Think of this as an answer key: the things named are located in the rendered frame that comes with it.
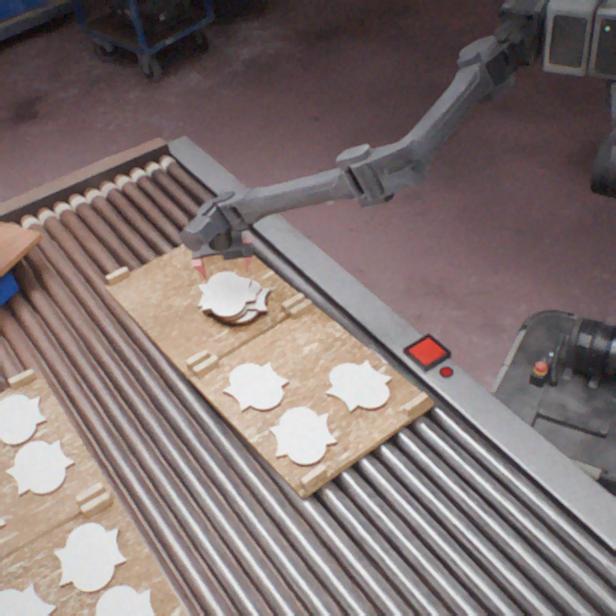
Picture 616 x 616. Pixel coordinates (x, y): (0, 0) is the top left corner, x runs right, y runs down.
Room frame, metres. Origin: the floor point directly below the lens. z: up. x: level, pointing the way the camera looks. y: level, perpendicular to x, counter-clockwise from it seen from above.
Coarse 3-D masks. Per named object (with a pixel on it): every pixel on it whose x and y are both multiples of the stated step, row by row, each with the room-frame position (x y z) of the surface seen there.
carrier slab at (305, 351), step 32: (288, 320) 1.41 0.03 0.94; (320, 320) 1.39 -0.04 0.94; (256, 352) 1.32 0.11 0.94; (288, 352) 1.31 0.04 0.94; (320, 352) 1.29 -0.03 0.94; (352, 352) 1.28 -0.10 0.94; (224, 384) 1.24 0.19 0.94; (320, 384) 1.20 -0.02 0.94; (224, 416) 1.15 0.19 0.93; (256, 416) 1.13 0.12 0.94; (352, 416) 1.10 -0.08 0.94; (384, 416) 1.08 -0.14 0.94; (416, 416) 1.08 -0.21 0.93; (256, 448) 1.05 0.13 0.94; (352, 448) 1.02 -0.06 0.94; (288, 480) 0.96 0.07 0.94; (320, 480) 0.95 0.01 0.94
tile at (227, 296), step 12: (228, 276) 1.53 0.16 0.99; (204, 288) 1.50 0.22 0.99; (216, 288) 1.49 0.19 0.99; (228, 288) 1.49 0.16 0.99; (240, 288) 1.48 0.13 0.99; (216, 300) 1.45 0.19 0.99; (228, 300) 1.45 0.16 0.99; (240, 300) 1.44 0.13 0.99; (252, 300) 1.44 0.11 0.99; (216, 312) 1.41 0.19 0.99; (228, 312) 1.41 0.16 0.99; (240, 312) 1.41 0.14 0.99
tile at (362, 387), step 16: (336, 368) 1.23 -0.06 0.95; (352, 368) 1.22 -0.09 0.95; (368, 368) 1.21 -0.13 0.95; (336, 384) 1.18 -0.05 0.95; (352, 384) 1.17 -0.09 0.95; (368, 384) 1.17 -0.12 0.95; (384, 384) 1.16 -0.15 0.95; (352, 400) 1.13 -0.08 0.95; (368, 400) 1.12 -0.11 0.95; (384, 400) 1.12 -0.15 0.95
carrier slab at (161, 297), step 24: (168, 264) 1.68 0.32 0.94; (216, 264) 1.65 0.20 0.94; (240, 264) 1.64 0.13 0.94; (120, 288) 1.61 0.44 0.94; (144, 288) 1.60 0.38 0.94; (168, 288) 1.58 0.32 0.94; (192, 288) 1.57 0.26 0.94; (264, 288) 1.53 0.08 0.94; (288, 288) 1.52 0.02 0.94; (144, 312) 1.51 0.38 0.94; (168, 312) 1.50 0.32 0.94; (192, 312) 1.48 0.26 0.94; (168, 336) 1.41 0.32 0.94; (192, 336) 1.40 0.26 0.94; (216, 336) 1.39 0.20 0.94; (240, 336) 1.38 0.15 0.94
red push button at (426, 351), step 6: (426, 342) 1.28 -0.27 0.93; (432, 342) 1.28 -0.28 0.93; (414, 348) 1.27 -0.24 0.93; (420, 348) 1.27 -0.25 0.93; (426, 348) 1.26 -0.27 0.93; (432, 348) 1.26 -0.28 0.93; (438, 348) 1.26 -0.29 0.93; (414, 354) 1.25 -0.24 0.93; (420, 354) 1.25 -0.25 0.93; (426, 354) 1.25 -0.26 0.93; (432, 354) 1.24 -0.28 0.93; (438, 354) 1.24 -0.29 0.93; (420, 360) 1.23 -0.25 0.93; (426, 360) 1.23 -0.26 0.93; (432, 360) 1.23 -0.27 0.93
